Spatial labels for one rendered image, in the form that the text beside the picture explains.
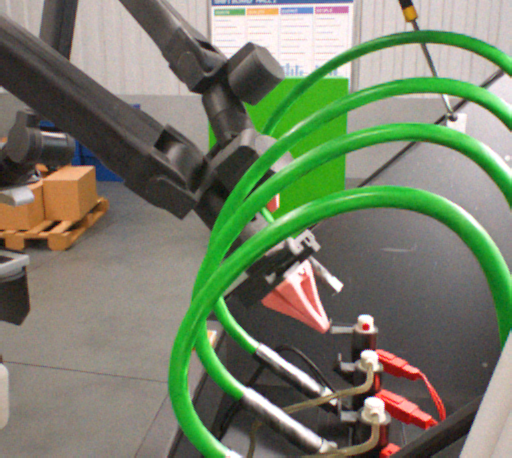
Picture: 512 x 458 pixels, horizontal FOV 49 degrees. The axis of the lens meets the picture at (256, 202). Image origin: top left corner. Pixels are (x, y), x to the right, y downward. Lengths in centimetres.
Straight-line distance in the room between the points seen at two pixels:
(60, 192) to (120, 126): 420
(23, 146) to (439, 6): 626
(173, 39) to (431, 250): 52
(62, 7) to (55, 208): 376
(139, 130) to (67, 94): 8
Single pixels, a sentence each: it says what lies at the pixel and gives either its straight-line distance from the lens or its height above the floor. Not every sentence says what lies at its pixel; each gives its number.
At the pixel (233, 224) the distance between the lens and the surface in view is 44.
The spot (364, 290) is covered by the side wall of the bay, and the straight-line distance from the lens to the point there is 97.
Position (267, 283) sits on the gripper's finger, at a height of 116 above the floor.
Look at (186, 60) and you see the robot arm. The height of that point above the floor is 139.
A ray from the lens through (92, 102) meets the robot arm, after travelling 60.
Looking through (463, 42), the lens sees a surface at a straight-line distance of 63.
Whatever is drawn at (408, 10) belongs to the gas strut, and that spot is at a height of 147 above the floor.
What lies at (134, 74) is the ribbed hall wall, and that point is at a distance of 772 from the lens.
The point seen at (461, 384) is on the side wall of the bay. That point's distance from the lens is 106.
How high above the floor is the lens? 139
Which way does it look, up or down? 14 degrees down
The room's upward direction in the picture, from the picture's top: straight up
